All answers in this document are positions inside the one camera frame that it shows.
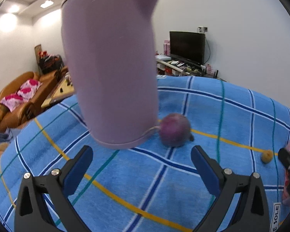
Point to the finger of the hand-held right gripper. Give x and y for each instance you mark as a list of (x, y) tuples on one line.
[(288, 159)]

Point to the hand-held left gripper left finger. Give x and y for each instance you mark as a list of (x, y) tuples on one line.
[(79, 169)]

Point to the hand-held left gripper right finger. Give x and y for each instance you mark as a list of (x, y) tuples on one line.
[(205, 171)]

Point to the blue plaid blanket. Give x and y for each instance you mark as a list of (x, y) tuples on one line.
[(159, 174)]

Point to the purple onion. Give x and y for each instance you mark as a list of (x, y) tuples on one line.
[(174, 130)]

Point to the wooden coffee table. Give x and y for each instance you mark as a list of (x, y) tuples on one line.
[(60, 89)]

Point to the crumpled blue cloth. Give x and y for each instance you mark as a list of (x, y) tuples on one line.
[(0, 137)]

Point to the brown leather sofa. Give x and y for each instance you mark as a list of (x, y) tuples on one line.
[(7, 118)]

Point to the pink patterned cushion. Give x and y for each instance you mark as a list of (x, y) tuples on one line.
[(23, 93)]

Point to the pink packet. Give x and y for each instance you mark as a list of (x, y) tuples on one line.
[(209, 69)]

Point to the pink electric kettle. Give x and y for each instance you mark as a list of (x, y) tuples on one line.
[(111, 65)]

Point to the black and red bag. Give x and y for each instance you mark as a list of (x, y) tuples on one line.
[(50, 64)]

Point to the white television stand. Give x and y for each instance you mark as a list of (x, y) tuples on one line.
[(169, 67)]

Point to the leaning wooden board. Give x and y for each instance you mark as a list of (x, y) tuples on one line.
[(38, 53)]

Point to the black television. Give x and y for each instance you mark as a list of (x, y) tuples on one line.
[(187, 46)]

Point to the ceiling light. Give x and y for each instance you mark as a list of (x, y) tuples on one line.
[(13, 9), (47, 3)]

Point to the white wall socket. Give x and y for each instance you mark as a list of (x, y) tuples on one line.
[(203, 29)]

